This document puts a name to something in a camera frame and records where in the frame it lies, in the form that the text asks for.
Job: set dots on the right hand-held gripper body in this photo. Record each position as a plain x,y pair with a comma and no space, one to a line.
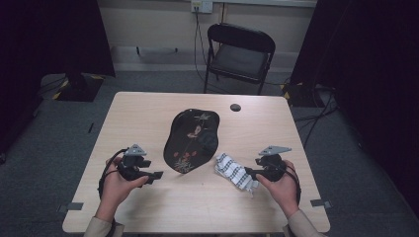
273,166

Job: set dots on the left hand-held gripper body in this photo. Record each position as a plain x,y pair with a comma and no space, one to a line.
131,166

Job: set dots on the white black patterned cloth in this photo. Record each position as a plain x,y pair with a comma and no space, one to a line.
235,171

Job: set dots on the person's right hand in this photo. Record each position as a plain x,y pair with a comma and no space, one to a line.
283,192

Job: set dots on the person's left hand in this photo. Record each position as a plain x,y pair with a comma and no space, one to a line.
113,194

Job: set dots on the small black floor strip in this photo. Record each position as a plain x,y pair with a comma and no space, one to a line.
91,128

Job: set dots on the grey tape strip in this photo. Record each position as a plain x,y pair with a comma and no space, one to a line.
74,206
320,203

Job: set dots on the round black table grommet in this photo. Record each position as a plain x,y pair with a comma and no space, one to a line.
235,107

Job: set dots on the black stand base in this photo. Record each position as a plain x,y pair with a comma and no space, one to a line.
301,95
79,89

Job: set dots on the black folding chair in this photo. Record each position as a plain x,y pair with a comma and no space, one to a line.
238,57

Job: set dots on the black curtain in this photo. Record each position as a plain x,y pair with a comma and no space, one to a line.
49,49
372,82

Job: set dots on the black wall bracket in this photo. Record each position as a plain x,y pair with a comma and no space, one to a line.
156,50

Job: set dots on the white wall socket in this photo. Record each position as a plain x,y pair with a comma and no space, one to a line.
201,6

